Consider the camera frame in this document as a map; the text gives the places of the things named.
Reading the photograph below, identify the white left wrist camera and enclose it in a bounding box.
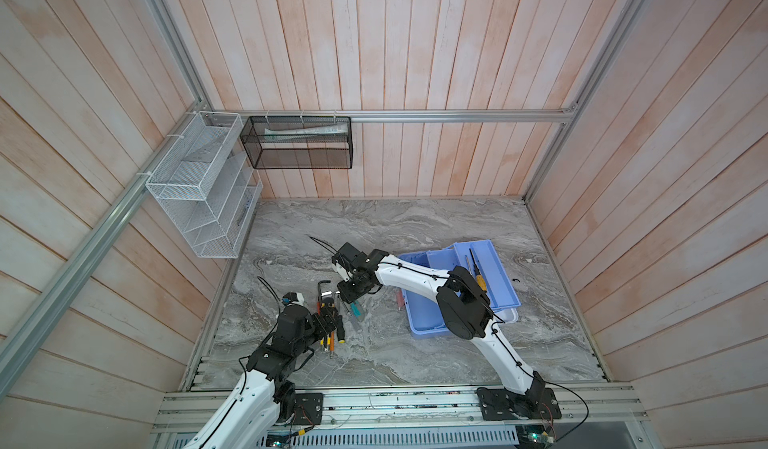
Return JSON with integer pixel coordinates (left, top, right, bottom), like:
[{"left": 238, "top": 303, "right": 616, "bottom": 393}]
[{"left": 281, "top": 292, "right": 306, "bottom": 306}]

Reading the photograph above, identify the black mesh wall basket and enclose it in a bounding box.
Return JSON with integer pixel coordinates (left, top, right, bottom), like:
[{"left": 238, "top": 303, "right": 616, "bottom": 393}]
[{"left": 240, "top": 115, "right": 354, "bottom": 170}]

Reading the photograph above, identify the white wire mesh shelf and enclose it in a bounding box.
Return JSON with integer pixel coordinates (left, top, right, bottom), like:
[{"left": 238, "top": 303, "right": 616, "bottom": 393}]
[{"left": 147, "top": 112, "right": 263, "bottom": 259}]

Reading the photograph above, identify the aluminium front rail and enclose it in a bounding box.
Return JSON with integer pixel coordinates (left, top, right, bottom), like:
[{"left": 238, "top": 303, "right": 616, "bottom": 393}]
[{"left": 151, "top": 383, "right": 649, "bottom": 434}]

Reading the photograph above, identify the white blue plastic toolbox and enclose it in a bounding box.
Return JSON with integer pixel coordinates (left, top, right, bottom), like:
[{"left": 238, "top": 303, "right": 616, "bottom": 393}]
[{"left": 395, "top": 239, "right": 522, "bottom": 338}]

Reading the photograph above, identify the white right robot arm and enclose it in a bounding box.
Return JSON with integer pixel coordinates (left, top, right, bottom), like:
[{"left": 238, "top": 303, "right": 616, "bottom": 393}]
[{"left": 331, "top": 243, "right": 546, "bottom": 419}]

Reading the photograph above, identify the teal utility knife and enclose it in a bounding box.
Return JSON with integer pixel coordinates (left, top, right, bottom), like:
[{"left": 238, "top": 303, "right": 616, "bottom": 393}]
[{"left": 349, "top": 302, "right": 363, "bottom": 319}]

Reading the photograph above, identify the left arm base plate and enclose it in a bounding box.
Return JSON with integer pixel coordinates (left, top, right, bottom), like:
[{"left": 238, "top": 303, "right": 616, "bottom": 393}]
[{"left": 274, "top": 392, "right": 324, "bottom": 426}]

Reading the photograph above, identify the black hex key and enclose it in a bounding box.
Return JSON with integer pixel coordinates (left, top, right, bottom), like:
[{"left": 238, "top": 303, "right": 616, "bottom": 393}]
[{"left": 316, "top": 280, "right": 333, "bottom": 311}]

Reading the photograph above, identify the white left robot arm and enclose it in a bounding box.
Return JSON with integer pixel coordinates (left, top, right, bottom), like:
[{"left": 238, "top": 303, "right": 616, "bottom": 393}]
[{"left": 187, "top": 302, "right": 343, "bottom": 448}]

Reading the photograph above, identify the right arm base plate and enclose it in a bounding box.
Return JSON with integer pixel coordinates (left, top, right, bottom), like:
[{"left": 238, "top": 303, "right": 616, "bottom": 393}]
[{"left": 475, "top": 387, "right": 562, "bottom": 421}]

